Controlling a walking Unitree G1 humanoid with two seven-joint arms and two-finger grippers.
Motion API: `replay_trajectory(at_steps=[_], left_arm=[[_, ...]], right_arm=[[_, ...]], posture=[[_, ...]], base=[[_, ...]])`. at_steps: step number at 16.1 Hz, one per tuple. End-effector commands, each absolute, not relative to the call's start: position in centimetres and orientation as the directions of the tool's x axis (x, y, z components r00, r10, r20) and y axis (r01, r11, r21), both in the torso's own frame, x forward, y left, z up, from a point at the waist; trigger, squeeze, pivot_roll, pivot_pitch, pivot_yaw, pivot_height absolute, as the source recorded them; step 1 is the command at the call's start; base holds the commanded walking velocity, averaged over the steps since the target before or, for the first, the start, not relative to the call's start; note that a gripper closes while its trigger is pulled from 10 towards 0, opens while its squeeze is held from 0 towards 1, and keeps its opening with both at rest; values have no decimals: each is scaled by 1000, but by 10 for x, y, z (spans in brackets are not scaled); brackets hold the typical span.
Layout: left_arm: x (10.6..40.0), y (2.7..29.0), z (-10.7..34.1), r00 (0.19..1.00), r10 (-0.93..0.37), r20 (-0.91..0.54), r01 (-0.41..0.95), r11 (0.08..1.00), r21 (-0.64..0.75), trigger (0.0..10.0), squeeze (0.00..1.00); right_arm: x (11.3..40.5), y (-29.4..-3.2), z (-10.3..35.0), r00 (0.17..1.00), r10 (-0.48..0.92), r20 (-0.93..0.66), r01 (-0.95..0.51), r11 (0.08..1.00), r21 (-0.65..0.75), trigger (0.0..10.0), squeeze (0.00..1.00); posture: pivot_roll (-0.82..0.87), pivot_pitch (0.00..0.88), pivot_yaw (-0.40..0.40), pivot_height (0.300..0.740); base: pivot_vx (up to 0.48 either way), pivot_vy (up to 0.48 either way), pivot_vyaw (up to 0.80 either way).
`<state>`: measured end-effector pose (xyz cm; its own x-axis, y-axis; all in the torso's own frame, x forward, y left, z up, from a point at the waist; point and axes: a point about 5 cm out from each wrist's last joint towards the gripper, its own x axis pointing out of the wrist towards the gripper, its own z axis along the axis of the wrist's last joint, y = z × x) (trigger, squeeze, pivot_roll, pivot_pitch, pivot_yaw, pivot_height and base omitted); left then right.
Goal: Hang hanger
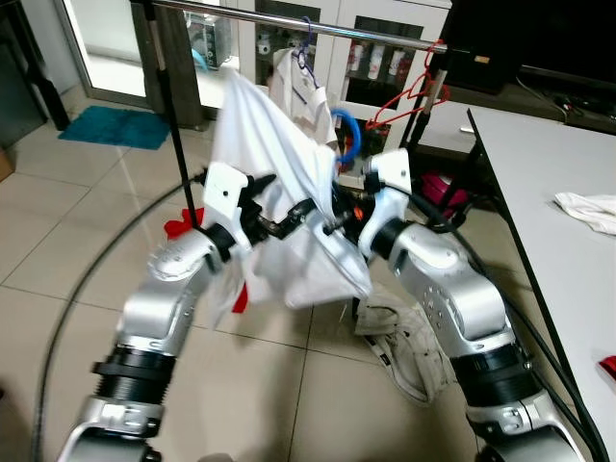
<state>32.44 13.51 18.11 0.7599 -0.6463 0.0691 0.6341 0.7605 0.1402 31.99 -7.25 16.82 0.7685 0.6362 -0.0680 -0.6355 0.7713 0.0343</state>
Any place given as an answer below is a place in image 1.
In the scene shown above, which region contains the white polo shirt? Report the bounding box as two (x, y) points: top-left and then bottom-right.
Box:
(205, 65), (374, 328)

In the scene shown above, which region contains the blue plastic hanger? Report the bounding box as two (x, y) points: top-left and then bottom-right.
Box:
(330, 106), (363, 165)

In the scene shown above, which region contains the purple plastic hanger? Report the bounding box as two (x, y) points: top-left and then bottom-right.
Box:
(294, 17), (333, 107)

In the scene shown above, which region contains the red hanger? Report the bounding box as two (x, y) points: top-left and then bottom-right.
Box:
(364, 38), (451, 131)

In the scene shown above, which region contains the white short sleeve shirt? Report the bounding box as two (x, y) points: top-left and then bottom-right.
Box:
(268, 48), (338, 145)

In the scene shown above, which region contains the white glass door cabinet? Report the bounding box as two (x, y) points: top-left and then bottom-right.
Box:
(192, 0), (453, 126)

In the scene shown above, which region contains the grey curtain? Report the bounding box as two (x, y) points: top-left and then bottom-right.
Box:
(135, 0), (208, 131)

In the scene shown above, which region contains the grey appliance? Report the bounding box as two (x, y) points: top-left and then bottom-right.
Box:
(197, 10), (237, 68)

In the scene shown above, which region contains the teal floor mat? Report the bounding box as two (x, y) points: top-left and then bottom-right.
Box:
(58, 104), (172, 150)

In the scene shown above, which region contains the chrome and black clothes rack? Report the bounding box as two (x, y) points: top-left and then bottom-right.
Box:
(130, 0), (482, 232)

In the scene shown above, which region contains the black desk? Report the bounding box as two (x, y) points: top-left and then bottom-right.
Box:
(0, 0), (73, 133)

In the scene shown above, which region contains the black tv sideboard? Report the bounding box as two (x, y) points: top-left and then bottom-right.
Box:
(423, 0), (616, 131)

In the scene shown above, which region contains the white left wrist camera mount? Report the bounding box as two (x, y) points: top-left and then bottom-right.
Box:
(200, 162), (253, 253)

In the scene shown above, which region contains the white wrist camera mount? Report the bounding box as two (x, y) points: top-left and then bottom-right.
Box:
(200, 162), (253, 253)
(361, 149), (415, 237)

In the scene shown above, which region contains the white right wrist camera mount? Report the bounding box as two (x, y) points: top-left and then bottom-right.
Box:
(361, 149), (415, 237)

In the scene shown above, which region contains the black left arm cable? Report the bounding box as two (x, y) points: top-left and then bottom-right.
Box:
(29, 173), (208, 462)

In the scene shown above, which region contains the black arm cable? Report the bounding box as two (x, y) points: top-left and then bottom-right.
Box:
(404, 188), (612, 462)
(29, 173), (208, 462)

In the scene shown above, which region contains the white table with black frame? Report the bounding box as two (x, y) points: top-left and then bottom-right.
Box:
(467, 106), (616, 462)

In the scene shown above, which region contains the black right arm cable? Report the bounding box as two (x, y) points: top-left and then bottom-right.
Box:
(404, 188), (612, 462)

